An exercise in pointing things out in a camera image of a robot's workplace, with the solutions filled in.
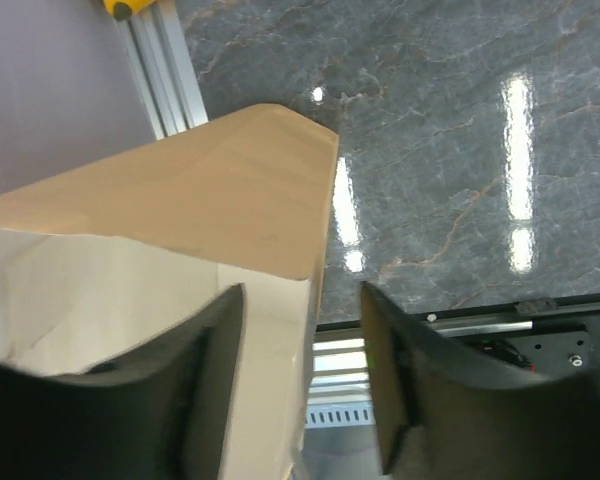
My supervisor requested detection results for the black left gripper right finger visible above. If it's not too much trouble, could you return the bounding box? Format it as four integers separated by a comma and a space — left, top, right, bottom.
360, 283, 600, 479

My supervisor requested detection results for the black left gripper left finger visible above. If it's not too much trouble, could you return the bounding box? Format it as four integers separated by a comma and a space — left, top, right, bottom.
0, 285, 244, 479

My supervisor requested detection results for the brown paper takeout bag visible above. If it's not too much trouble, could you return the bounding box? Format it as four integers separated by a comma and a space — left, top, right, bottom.
0, 104, 339, 479

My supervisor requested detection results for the camouflage folded cloth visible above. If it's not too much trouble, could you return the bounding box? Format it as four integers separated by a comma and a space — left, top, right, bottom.
103, 0, 155, 21

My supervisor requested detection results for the grey slotted cable duct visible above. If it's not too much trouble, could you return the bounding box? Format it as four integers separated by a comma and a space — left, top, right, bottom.
305, 402, 374, 429

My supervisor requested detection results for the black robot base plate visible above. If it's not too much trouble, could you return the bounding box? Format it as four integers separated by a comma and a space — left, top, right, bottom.
317, 292, 600, 376

